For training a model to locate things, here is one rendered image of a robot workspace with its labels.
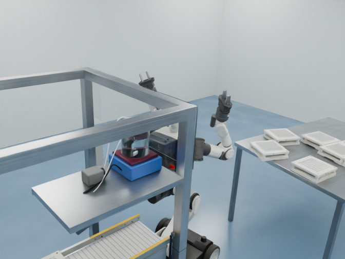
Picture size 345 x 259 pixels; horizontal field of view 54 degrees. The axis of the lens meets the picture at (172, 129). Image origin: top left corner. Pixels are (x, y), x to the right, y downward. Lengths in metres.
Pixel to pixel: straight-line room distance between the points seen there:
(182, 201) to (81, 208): 0.55
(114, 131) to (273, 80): 5.80
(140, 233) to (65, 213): 0.68
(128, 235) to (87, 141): 0.90
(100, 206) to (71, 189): 0.20
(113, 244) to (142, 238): 0.17
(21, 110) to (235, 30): 4.43
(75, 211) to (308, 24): 5.66
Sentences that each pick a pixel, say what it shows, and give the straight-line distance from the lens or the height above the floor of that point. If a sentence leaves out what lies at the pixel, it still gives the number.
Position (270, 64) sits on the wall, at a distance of 6.96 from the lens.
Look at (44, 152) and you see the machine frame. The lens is 1.23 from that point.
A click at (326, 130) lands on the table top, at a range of 3.89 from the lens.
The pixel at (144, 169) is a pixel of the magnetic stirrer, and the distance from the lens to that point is 1.71.
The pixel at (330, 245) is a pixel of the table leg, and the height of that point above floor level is 0.45.
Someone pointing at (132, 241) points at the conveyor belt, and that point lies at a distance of 2.02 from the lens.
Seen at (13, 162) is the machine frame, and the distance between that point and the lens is 1.20.
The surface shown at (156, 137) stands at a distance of 1.91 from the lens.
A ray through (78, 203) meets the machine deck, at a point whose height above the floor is 1.28.
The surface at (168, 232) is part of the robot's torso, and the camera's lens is 2.86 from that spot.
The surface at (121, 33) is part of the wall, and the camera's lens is 5.87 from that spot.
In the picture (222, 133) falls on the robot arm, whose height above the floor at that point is 1.28.
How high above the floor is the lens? 2.14
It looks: 22 degrees down
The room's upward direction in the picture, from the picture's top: 3 degrees clockwise
